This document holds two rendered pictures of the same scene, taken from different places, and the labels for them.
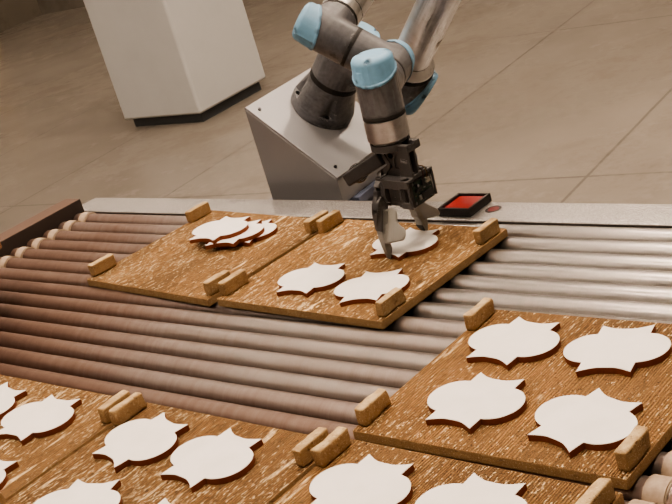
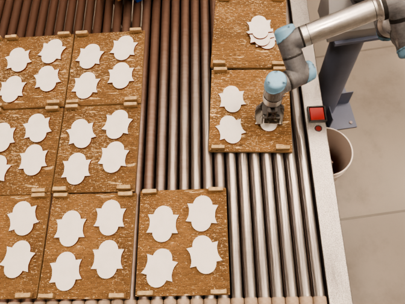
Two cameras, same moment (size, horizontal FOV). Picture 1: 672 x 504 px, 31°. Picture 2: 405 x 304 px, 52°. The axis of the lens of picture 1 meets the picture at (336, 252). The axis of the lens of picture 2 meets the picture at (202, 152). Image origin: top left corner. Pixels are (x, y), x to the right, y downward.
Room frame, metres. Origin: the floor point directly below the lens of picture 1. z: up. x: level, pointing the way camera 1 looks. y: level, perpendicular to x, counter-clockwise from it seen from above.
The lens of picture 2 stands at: (1.32, -0.59, 2.52)
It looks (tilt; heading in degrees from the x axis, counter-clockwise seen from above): 66 degrees down; 53
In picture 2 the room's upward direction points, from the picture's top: 10 degrees counter-clockwise
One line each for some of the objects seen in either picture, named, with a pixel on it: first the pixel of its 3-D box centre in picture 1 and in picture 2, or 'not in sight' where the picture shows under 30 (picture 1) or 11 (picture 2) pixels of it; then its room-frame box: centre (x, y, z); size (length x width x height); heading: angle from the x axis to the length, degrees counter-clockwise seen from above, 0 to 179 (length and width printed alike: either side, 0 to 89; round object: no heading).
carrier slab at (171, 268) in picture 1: (210, 253); (249, 32); (2.37, 0.25, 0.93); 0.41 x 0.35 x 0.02; 39
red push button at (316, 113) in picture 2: (464, 205); (316, 114); (2.22, -0.26, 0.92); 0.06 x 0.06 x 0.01; 44
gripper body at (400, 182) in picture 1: (400, 171); (271, 108); (2.04, -0.15, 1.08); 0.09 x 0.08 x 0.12; 41
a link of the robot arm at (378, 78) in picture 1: (377, 84); (275, 85); (2.04, -0.15, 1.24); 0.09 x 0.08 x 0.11; 158
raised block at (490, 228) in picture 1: (486, 230); (282, 148); (1.99, -0.26, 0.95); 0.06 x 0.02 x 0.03; 131
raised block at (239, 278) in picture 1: (233, 282); (220, 69); (2.11, 0.20, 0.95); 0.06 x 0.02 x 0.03; 131
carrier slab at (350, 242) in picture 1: (360, 268); (249, 109); (2.05, -0.03, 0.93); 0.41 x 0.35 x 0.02; 41
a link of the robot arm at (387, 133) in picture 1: (388, 127); (273, 96); (2.04, -0.15, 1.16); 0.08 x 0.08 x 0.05
